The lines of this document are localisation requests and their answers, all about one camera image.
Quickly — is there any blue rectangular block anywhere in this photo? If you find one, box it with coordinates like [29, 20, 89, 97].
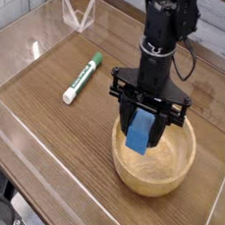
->
[126, 109, 155, 155]

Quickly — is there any light brown wooden bowl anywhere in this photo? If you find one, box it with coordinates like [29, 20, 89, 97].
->
[111, 117, 197, 197]

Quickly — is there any green and white marker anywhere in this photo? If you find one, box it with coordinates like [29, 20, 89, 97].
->
[63, 52, 103, 104]

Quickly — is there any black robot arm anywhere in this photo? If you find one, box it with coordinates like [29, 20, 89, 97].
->
[110, 0, 200, 153]

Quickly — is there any clear acrylic tray wall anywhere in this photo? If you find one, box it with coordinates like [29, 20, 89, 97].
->
[0, 0, 225, 225]

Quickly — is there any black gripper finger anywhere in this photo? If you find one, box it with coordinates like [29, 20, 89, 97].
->
[119, 95, 138, 135]
[148, 113, 167, 147]

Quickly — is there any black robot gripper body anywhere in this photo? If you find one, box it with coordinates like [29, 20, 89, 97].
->
[110, 52, 192, 127]

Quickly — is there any black metal table frame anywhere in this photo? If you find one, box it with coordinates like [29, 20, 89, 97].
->
[0, 147, 38, 225]

